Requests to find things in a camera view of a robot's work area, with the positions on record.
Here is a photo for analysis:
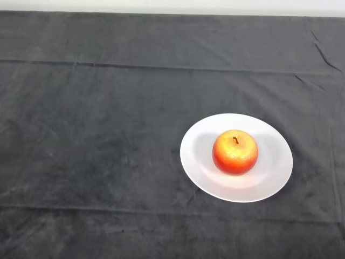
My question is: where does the red yellow apple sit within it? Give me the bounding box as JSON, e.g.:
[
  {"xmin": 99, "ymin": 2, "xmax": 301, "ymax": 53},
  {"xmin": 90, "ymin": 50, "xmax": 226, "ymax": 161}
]
[{"xmin": 212, "ymin": 129, "xmax": 259, "ymax": 176}]

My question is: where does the white round plate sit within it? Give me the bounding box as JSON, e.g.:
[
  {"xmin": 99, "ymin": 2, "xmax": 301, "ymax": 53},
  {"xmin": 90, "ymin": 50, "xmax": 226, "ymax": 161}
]
[{"xmin": 180, "ymin": 113, "xmax": 294, "ymax": 203}]

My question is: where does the black table cloth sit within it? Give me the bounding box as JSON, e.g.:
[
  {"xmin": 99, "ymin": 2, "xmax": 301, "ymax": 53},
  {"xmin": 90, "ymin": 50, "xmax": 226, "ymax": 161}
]
[{"xmin": 0, "ymin": 10, "xmax": 345, "ymax": 259}]

